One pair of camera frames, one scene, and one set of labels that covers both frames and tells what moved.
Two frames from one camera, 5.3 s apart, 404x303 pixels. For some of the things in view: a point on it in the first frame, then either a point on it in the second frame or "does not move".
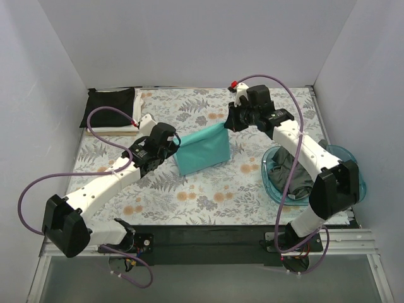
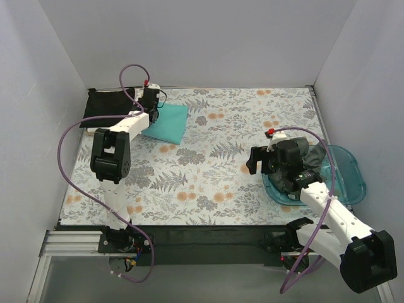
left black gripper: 172,144 → 150,98
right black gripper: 232,117 → 261,160
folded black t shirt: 122,100 does not move
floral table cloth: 232,194 does not move
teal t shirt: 202,150 → 170,124
